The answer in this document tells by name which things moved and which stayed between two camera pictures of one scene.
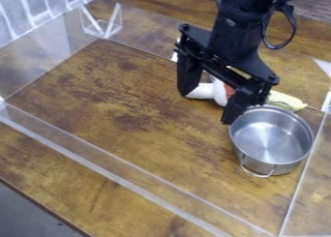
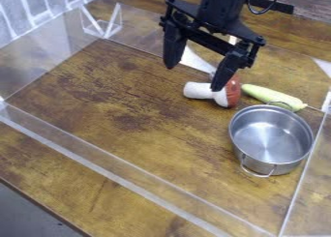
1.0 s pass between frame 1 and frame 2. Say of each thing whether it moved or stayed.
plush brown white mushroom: stayed
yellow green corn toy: stayed
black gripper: moved
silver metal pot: stayed
